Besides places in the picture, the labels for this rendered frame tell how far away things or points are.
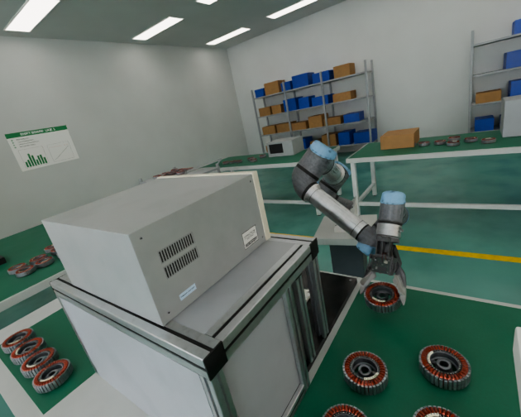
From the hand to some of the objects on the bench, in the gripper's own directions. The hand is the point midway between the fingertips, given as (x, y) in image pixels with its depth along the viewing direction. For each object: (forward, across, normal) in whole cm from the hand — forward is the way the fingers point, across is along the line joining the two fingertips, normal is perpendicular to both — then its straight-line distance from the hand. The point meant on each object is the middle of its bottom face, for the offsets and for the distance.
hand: (381, 299), depth 94 cm
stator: (+28, +5, -31) cm, 42 cm away
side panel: (+32, -9, -36) cm, 49 cm away
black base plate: (+12, -44, -6) cm, 46 cm away
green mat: (+27, -107, -28) cm, 114 cm away
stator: (+13, +19, -8) cm, 25 cm away
